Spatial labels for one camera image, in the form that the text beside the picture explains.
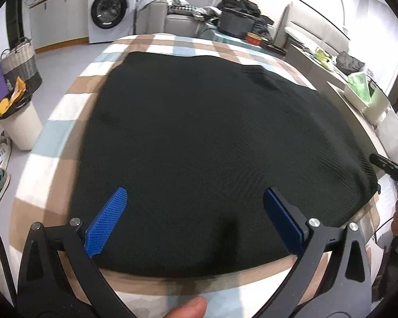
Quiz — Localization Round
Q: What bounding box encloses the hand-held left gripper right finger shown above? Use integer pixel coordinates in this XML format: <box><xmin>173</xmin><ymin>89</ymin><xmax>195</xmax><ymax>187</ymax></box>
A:
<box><xmin>255</xmin><ymin>187</ymin><xmax>372</xmax><ymax>318</ymax></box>

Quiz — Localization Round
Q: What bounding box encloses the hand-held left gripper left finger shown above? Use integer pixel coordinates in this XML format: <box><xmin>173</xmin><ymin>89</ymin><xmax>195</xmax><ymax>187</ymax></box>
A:
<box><xmin>17</xmin><ymin>187</ymin><xmax>135</xmax><ymax>318</ymax></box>

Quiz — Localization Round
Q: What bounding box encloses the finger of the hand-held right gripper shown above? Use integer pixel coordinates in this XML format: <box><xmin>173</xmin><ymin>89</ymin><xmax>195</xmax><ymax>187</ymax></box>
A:
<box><xmin>370</xmin><ymin>152</ymin><xmax>398</xmax><ymax>181</ymax></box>

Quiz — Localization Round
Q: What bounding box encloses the black knit sweater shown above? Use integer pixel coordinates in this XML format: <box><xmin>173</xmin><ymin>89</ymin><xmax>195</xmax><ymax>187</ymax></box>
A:
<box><xmin>68</xmin><ymin>51</ymin><xmax>379</xmax><ymax>277</ymax></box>

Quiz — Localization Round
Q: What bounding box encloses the person's left hand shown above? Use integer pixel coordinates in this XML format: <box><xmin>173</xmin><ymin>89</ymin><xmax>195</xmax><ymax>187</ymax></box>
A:
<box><xmin>167</xmin><ymin>296</ymin><xmax>208</xmax><ymax>318</ymax></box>

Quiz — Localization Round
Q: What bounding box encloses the checked bed blanket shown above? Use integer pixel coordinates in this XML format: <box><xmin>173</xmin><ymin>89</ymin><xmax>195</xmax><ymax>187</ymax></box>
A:
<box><xmin>8</xmin><ymin>33</ymin><xmax>382</xmax><ymax>318</ymax></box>

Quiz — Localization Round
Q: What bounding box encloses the green packet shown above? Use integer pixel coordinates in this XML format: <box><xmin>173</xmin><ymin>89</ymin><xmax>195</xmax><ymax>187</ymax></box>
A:
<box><xmin>348</xmin><ymin>72</ymin><xmax>373</xmax><ymax>104</ymax></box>

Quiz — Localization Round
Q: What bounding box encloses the dark grey bag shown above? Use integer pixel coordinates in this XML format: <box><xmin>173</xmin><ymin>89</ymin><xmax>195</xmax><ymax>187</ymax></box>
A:
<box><xmin>336</xmin><ymin>51</ymin><xmax>365</xmax><ymax>74</ymax></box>

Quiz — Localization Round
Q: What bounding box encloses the light green snack bag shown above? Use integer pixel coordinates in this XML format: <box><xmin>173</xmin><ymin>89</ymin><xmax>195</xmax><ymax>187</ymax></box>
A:
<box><xmin>314</xmin><ymin>48</ymin><xmax>336</xmax><ymax>69</ymax></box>

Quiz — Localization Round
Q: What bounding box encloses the white trash bin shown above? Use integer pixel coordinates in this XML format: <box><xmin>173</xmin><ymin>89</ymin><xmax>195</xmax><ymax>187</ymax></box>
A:
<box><xmin>0</xmin><ymin>78</ymin><xmax>43</xmax><ymax>151</ymax></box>

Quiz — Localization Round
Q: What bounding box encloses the woven laundry basket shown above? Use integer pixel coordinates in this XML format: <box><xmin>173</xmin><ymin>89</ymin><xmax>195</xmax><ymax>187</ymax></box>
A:
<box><xmin>0</xmin><ymin>37</ymin><xmax>42</xmax><ymax>91</ymax></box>

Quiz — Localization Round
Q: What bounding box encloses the black case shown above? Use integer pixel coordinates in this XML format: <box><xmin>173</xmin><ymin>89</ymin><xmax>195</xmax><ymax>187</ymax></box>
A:
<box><xmin>219</xmin><ymin>8</ymin><xmax>257</xmax><ymax>39</ymax></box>

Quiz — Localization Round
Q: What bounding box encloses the white base cabinet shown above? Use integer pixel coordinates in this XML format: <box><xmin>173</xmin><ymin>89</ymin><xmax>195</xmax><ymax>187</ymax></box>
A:
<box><xmin>28</xmin><ymin>0</ymin><xmax>90</xmax><ymax>52</ymax></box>

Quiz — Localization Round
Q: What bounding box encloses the grey sofa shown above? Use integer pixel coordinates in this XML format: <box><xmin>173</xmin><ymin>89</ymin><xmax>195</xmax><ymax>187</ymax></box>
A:
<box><xmin>149</xmin><ymin>0</ymin><xmax>226</xmax><ymax>39</ymax></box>

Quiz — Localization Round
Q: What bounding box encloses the white washing machine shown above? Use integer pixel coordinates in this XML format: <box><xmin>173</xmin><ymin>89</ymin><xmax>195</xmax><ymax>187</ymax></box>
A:
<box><xmin>88</xmin><ymin>0</ymin><xmax>141</xmax><ymax>44</ymax></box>

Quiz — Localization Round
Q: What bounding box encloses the black jacket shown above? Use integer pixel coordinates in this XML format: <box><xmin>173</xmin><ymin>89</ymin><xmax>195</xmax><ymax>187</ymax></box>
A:
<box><xmin>217</xmin><ymin>0</ymin><xmax>274</xmax><ymax>36</ymax></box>

